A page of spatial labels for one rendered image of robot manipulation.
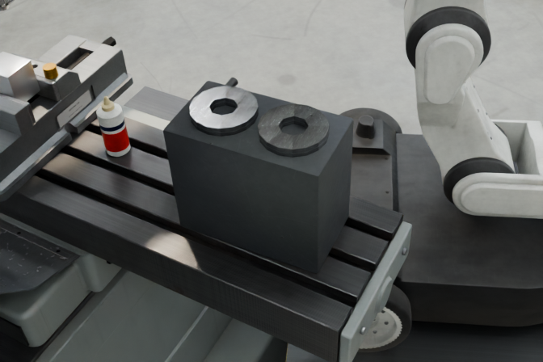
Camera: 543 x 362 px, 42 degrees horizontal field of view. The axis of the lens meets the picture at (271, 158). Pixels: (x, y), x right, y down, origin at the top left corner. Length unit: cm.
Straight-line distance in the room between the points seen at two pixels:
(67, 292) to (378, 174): 75
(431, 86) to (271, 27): 201
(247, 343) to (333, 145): 99
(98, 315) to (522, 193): 83
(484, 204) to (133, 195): 71
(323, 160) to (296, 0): 259
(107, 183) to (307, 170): 40
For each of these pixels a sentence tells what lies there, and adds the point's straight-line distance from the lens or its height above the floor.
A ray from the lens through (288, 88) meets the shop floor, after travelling 284.
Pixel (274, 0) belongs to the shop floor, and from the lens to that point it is 343.
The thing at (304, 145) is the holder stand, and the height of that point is 113.
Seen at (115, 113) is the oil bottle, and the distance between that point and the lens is 114.
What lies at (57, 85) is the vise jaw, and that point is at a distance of 120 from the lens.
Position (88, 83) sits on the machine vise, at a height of 99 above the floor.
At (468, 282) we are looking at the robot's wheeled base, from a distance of 147.
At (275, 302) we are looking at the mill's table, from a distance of 95.
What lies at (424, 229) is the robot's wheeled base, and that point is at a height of 57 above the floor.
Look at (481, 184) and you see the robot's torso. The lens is 144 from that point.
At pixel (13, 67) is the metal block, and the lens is 118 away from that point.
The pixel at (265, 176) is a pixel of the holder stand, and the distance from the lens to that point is 88.
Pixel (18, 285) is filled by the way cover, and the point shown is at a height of 90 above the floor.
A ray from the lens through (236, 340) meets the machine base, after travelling 180.
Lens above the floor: 170
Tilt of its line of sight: 42 degrees down
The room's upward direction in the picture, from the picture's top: 3 degrees counter-clockwise
